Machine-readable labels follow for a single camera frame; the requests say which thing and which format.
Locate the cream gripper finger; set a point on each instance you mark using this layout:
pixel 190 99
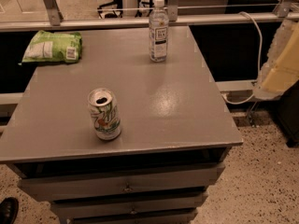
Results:
pixel 281 70

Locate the green rice chip bag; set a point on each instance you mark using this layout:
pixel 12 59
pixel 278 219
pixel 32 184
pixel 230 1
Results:
pixel 47 47

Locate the white green 7up can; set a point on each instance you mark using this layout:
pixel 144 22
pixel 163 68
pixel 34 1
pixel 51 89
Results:
pixel 104 112

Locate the grey drawer cabinet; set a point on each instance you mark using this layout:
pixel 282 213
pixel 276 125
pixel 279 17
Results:
pixel 117 138

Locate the clear plastic water bottle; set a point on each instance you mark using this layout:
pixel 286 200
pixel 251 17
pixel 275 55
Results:
pixel 158 32

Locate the top grey drawer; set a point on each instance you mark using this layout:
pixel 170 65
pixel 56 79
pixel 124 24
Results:
pixel 85 186

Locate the grey drawer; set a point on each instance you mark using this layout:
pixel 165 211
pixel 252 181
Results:
pixel 85 186
pixel 138 205
pixel 179 216

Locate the bottom grey drawer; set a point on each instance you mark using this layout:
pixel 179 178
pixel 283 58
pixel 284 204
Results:
pixel 179 216

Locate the black office chair base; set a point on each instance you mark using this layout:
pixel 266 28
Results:
pixel 112 9

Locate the middle grey drawer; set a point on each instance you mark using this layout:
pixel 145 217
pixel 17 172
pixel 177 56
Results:
pixel 138 205

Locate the black shoe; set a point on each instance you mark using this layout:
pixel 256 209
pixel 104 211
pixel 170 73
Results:
pixel 9 208

